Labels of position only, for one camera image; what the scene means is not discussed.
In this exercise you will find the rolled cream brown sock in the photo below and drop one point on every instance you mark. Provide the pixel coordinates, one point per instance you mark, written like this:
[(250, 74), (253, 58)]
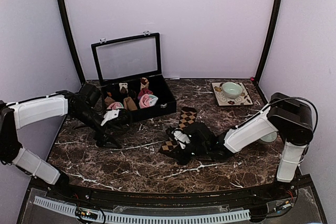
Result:
[(144, 83)]

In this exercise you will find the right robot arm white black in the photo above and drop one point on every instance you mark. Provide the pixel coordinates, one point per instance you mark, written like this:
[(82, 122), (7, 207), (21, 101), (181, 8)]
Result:
[(291, 117)]

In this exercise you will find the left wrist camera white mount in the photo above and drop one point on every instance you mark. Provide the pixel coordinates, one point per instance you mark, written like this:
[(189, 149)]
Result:
[(110, 115)]

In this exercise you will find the black glass-lid storage box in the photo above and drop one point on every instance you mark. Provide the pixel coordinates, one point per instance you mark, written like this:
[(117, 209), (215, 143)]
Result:
[(128, 60)]

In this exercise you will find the rolled purple orange sock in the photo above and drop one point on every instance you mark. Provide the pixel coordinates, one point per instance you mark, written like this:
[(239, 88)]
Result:
[(143, 92)]

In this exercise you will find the white slotted cable duct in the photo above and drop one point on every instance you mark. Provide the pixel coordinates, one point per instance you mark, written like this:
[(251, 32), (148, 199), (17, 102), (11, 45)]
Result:
[(89, 215)]

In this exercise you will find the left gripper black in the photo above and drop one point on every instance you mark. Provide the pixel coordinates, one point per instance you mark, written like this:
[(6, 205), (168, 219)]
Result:
[(101, 140)]

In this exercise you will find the celadon bowl on table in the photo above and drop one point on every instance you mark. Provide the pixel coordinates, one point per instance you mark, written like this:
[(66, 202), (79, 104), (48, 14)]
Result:
[(268, 139)]

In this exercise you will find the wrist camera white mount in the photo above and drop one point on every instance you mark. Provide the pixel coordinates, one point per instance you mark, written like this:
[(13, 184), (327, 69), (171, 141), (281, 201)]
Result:
[(181, 138), (110, 115)]

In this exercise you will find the brown argyle sock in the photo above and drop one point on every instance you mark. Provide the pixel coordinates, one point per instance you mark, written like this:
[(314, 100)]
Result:
[(171, 147)]

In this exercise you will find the rolled brown orange sock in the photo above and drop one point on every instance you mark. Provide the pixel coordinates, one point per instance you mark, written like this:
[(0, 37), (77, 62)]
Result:
[(109, 100)]

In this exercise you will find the left black frame post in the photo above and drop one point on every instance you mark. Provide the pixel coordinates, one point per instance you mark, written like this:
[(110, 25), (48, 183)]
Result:
[(70, 40)]

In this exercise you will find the square floral ceramic plate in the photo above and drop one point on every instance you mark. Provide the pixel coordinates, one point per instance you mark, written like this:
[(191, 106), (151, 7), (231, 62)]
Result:
[(243, 100)]

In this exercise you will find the pink mint patterned sock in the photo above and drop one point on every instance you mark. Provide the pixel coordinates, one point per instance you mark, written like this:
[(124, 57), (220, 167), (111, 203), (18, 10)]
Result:
[(147, 100)]

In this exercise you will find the celadon bowl on plate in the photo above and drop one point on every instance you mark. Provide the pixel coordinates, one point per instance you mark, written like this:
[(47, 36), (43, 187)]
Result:
[(231, 90)]

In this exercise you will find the right black frame post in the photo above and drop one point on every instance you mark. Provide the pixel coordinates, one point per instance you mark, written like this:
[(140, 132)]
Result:
[(268, 40)]

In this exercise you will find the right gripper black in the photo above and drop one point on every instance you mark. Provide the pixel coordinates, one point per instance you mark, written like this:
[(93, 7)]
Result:
[(179, 156)]

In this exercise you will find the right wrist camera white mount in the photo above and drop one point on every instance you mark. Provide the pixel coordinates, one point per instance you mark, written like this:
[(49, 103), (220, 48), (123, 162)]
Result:
[(181, 138)]

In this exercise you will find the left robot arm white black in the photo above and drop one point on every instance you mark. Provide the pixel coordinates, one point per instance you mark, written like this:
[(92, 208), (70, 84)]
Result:
[(17, 115)]

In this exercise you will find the rolled tan sock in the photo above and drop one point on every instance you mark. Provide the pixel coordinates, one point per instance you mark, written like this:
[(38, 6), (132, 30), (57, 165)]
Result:
[(129, 104)]

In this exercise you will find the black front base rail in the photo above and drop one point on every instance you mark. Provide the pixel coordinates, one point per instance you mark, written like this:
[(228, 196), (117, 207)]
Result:
[(185, 190)]

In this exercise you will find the black frame post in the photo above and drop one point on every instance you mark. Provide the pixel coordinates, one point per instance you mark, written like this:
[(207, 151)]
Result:
[(268, 40), (70, 40)]

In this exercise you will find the rolled pink white sock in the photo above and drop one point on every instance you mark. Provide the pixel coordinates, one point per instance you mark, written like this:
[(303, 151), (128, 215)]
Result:
[(115, 106)]

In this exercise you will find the rolled white brown sock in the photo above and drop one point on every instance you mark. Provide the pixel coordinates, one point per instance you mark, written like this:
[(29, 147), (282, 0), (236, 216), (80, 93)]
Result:
[(123, 87)]

